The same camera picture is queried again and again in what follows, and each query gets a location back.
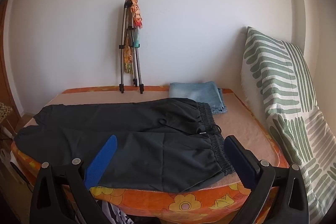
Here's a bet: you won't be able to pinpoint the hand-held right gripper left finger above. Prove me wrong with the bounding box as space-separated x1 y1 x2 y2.
29 134 118 224

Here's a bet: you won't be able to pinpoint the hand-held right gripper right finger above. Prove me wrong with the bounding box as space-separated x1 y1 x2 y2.
224 135 309 224

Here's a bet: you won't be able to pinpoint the black pants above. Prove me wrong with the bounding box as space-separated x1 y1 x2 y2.
14 98 236 193

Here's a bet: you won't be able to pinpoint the beige blanket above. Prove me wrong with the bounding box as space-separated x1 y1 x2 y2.
22 88 280 192

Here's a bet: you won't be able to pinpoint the black white striped cloth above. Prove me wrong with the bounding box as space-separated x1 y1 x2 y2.
97 200 137 224

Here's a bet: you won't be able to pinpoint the green grey patterned pillow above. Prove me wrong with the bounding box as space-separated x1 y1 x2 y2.
265 106 336 224

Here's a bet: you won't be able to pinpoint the orange floral mattress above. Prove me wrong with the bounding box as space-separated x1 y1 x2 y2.
10 85 290 220

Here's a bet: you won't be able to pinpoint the folded light blue jeans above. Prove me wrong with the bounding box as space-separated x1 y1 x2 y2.
168 81 228 115

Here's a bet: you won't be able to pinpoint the green striped white pillow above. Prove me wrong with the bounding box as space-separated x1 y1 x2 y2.
240 26 320 121

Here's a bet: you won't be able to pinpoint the white power adapter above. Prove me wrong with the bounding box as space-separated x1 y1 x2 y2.
0 125 13 139

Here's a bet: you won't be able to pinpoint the metal tripod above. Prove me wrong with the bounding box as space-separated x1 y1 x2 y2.
119 1 145 94

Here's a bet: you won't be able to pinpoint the leopard print cushion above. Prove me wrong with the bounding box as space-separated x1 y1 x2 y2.
0 102 14 125

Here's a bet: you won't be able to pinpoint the colourful rag doll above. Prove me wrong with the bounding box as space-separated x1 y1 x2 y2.
125 0 144 75

